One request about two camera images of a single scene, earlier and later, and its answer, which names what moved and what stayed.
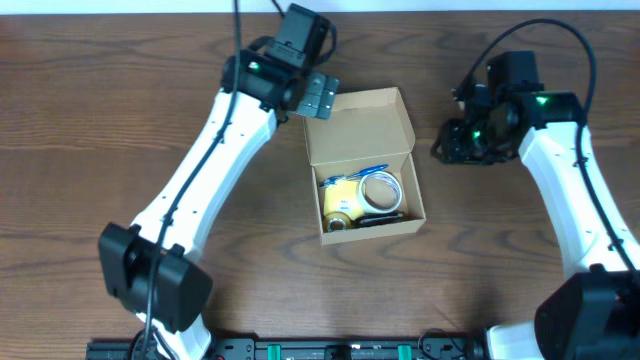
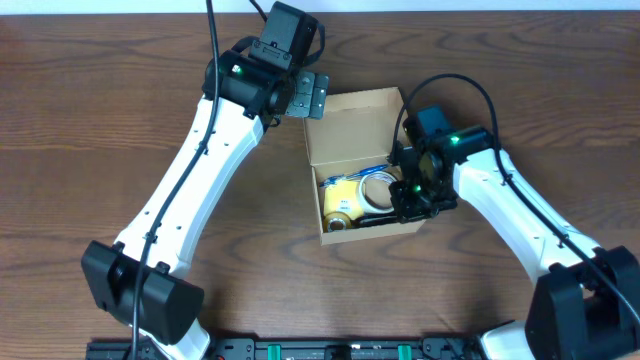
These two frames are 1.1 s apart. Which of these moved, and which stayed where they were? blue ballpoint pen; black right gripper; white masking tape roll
Moved: black right gripper
Stayed: blue ballpoint pen; white masking tape roll
